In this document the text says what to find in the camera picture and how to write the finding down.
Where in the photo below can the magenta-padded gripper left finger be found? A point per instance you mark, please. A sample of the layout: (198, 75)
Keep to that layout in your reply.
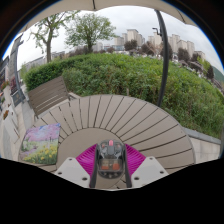
(87, 159)

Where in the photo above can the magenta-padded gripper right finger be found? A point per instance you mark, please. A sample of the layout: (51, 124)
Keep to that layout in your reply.
(135, 159)

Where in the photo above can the transparent grey computer mouse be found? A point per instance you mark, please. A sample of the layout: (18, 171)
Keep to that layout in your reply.
(110, 160)

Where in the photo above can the flower landscape print mouse pad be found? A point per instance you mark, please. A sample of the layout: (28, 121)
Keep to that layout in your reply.
(40, 144)

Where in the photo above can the grey concrete curb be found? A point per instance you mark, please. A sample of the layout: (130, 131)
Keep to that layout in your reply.
(203, 143)

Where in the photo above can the grey slatted outdoor chair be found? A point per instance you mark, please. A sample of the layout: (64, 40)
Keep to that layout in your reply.
(48, 95)

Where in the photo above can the dark curved umbrella pole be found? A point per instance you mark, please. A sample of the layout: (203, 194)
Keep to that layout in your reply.
(164, 60)

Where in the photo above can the dark storefront building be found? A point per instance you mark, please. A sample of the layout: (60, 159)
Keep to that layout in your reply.
(13, 70)

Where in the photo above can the distant apartment buildings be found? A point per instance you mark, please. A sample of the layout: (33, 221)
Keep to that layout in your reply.
(133, 35)

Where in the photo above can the thin sparse tree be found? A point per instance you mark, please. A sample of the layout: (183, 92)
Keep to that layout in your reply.
(49, 40)

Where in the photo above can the round leafy tree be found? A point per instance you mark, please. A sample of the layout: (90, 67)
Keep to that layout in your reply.
(89, 28)

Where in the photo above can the beige umbrella canopy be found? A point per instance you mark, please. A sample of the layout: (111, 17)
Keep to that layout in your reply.
(133, 2)

